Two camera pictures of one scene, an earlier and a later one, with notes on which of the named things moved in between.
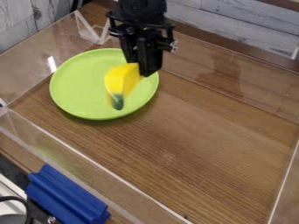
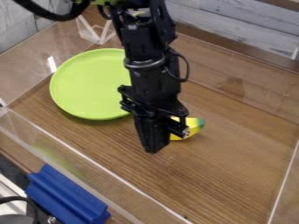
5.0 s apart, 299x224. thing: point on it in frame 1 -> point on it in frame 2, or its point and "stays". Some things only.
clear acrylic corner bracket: x=94 y=33 stays
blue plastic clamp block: x=73 y=204 stays
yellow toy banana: x=120 y=81 -> x=194 y=124
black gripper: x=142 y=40 -> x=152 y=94
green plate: x=78 y=88 stays
